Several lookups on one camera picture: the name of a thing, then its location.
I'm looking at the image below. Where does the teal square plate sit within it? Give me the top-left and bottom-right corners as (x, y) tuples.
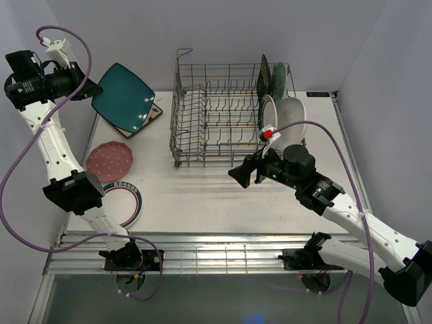
(91, 63), (155, 132)

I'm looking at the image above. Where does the aluminium rail frame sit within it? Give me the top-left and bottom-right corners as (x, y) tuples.
(43, 90), (422, 324)

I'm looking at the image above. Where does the pale green plate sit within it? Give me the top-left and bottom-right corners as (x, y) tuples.
(272, 62), (287, 102)

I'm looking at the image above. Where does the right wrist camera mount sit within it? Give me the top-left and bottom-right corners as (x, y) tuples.
(259, 125), (281, 158)

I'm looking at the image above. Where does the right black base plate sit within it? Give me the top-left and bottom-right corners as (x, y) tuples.
(277, 248), (343, 271)

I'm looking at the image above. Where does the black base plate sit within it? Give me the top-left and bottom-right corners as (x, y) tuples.
(277, 248), (343, 271)
(103, 250), (165, 272)

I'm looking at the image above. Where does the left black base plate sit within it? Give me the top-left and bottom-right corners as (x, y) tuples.
(103, 250), (165, 272)

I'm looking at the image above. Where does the pink dotted scalloped plate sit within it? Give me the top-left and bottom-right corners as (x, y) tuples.
(85, 141), (133, 184)

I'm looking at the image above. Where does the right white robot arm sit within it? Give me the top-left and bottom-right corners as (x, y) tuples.
(228, 144), (431, 306)

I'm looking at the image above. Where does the black floral square plate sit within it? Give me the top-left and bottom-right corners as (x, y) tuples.
(256, 54), (273, 102)

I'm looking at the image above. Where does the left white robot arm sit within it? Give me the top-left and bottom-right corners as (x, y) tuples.
(4, 50), (143, 270)

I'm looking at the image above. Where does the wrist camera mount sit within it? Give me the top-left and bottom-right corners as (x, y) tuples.
(259, 125), (281, 158)
(40, 37), (71, 68)

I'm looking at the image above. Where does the grey wire dish rack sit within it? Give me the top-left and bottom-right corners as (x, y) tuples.
(168, 48), (303, 169)

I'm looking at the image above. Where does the cream floral square plate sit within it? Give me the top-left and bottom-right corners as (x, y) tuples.
(113, 103), (163, 138)

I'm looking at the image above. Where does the round plate teal red rim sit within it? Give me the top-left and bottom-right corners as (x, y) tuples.
(258, 94), (278, 140)

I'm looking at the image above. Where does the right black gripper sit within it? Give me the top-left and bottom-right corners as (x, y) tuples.
(227, 142), (300, 190)

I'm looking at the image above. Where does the right black table label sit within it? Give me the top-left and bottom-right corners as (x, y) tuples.
(306, 91), (331, 98)

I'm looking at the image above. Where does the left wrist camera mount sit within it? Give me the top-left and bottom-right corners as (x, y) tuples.
(40, 37), (71, 68)

